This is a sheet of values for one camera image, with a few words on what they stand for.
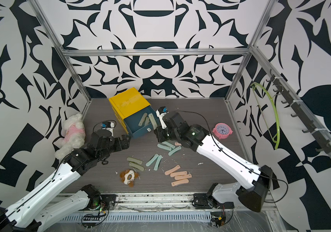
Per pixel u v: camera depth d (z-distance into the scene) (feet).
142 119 2.87
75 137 2.71
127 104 2.67
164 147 3.09
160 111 2.02
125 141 2.21
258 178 1.30
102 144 1.80
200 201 2.44
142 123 2.82
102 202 2.40
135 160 2.89
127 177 2.60
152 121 2.26
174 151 3.00
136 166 2.80
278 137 2.17
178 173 2.72
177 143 3.09
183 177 2.71
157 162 2.86
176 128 1.65
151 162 2.86
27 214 1.30
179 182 2.64
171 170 2.75
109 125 2.20
